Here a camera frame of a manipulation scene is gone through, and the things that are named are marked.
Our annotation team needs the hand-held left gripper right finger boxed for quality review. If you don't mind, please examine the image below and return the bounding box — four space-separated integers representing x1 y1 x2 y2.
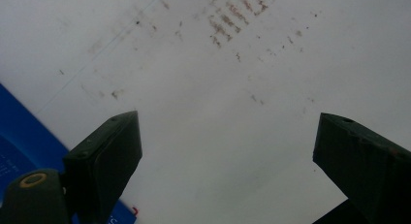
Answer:
312 112 411 224

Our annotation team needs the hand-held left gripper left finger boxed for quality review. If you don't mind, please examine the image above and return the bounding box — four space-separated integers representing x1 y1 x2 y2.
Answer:
62 110 143 224

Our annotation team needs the blue cardboard box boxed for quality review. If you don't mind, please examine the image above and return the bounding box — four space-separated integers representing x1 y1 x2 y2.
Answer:
0 82 140 224

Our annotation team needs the white table mat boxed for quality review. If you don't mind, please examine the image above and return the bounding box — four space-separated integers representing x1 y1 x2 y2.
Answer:
0 0 411 224

